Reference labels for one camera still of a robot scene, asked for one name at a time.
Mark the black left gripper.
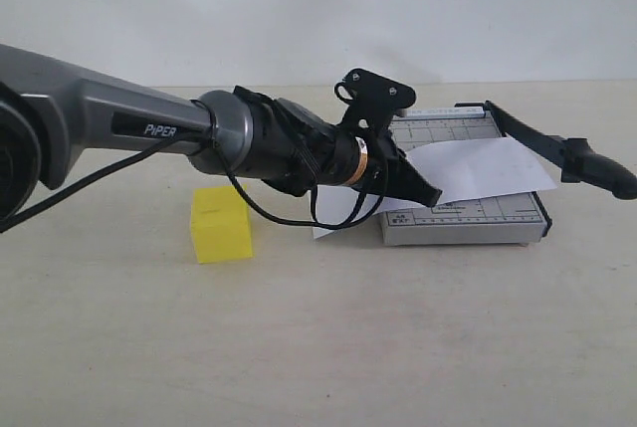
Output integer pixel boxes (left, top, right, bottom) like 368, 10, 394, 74
355, 134, 443, 207

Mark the white paper strip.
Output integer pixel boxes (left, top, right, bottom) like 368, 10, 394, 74
317, 137, 556, 224

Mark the black cutter blade arm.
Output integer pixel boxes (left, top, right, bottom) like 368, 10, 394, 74
484, 101, 636, 200

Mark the yellow cube block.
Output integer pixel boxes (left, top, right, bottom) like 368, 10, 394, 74
190, 186, 253, 264

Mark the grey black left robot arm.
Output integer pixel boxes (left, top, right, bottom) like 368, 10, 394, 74
1, 45, 442, 230

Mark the grey paper cutter base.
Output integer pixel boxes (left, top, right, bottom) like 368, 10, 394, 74
379, 105, 552, 246

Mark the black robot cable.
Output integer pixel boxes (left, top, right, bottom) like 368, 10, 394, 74
0, 112, 384, 237

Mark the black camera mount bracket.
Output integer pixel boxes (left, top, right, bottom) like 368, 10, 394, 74
333, 68, 417, 136

